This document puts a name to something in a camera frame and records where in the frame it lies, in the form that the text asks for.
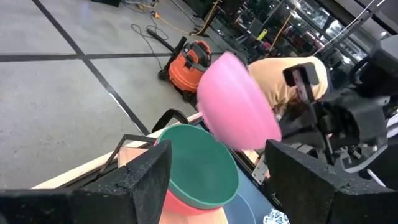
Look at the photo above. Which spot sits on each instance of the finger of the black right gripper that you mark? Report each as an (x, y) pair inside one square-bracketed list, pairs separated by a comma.
[(298, 125), (304, 139)]

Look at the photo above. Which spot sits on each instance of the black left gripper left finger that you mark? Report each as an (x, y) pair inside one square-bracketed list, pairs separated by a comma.
[(140, 186)]

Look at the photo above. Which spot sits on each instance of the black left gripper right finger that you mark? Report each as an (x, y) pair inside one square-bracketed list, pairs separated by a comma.
[(311, 186)]

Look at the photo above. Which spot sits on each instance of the red plastic bowl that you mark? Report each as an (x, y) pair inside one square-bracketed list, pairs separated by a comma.
[(183, 207)]

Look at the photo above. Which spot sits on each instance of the green plastic bowl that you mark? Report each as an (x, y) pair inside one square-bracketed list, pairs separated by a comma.
[(202, 168)]

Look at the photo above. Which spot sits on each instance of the pink plastic bowl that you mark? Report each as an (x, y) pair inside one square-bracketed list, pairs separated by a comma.
[(236, 102)]

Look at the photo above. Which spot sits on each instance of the blue patterned paper bowl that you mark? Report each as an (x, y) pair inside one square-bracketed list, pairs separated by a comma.
[(276, 217)]

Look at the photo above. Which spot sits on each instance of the person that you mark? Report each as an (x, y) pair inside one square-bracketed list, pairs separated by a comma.
[(280, 81)]

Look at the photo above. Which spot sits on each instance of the cluttered storage rack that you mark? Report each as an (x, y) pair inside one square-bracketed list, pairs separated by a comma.
[(298, 34)]

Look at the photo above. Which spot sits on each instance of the yellow-green cylinder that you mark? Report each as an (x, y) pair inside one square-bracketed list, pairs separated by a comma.
[(262, 34)]

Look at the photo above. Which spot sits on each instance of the orange shop vacuum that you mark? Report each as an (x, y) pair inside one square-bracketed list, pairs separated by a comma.
[(186, 71)]

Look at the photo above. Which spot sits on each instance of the yellow slanted stand leg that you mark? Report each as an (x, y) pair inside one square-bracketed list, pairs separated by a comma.
[(212, 15)]

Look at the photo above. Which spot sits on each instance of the wooden shelf with black frame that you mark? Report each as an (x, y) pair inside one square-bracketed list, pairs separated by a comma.
[(130, 155)]

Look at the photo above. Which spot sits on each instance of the black table frame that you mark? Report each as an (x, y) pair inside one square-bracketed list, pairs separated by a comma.
[(241, 160)]

